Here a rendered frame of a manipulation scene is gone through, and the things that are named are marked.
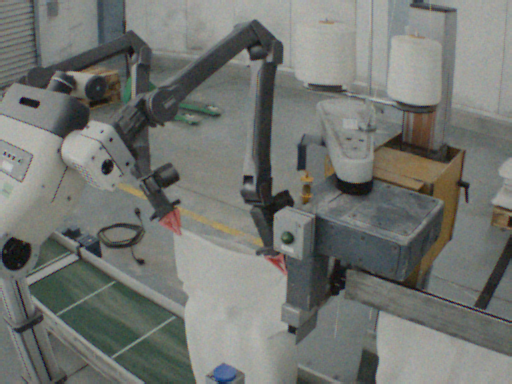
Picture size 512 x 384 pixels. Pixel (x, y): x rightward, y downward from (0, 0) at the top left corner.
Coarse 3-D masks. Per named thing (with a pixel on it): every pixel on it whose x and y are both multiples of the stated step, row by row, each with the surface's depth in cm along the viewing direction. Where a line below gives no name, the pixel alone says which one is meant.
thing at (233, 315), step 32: (192, 256) 166; (224, 256) 155; (256, 256) 154; (192, 288) 172; (224, 288) 161; (256, 288) 155; (192, 320) 170; (224, 320) 160; (256, 320) 158; (192, 352) 176; (224, 352) 165; (256, 352) 157; (288, 352) 158
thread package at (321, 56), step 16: (304, 32) 129; (320, 32) 127; (336, 32) 126; (352, 32) 129; (304, 48) 131; (320, 48) 128; (336, 48) 128; (352, 48) 131; (304, 64) 132; (320, 64) 130; (336, 64) 130; (352, 64) 132; (304, 80) 134; (320, 80) 132; (336, 80) 132; (352, 80) 135
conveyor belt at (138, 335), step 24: (72, 264) 264; (48, 288) 243; (72, 288) 245; (96, 288) 246; (120, 288) 247; (72, 312) 227; (96, 312) 229; (120, 312) 230; (144, 312) 231; (96, 336) 213; (120, 336) 214; (144, 336) 215; (168, 336) 216; (120, 360) 200; (144, 360) 201; (168, 360) 202
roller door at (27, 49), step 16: (0, 0) 710; (16, 0) 735; (32, 0) 760; (0, 16) 721; (16, 16) 746; (32, 16) 770; (0, 32) 731; (16, 32) 756; (32, 32) 782; (0, 48) 741; (16, 48) 766; (32, 48) 793; (0, 64) 750; (16, 64) 777; (32, 64) 803; (0, 80) 760; (16, 80) 786
